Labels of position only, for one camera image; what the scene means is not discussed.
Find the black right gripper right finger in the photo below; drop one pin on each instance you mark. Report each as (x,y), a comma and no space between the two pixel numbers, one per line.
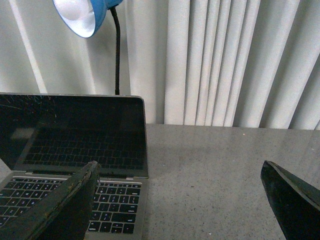
(294,202)

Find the grey laptop computer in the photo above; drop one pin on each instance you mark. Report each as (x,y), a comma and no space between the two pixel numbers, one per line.
(46,138)

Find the white pleated curtain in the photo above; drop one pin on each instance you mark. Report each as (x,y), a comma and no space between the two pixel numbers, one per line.
(231,63)

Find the blue desk lamp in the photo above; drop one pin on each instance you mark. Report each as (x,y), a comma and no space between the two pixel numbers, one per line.
(85,17)

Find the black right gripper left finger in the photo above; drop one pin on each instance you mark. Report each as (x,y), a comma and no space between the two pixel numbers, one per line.
(63,215)

